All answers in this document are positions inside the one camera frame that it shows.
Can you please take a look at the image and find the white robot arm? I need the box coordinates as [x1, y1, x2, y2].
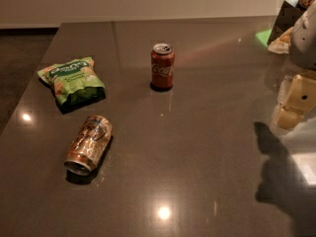
[272, 1, 316, 132]

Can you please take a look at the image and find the green snack bag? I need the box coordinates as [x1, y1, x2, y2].
[38, 57, 105, 107]

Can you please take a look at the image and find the dark box in corner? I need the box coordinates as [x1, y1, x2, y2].
[267, 0, 305, 44]

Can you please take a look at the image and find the crumpled white wrapper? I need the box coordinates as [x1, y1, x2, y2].
[268, 28, 293, 54]

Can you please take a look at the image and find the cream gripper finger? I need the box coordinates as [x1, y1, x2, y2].
[272, 73, 316, 130]

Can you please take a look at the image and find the orange soda can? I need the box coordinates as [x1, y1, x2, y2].
[64, 115, 113, 176]

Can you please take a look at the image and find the red cola can upright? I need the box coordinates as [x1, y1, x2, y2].
[150, 42, 175, 91]

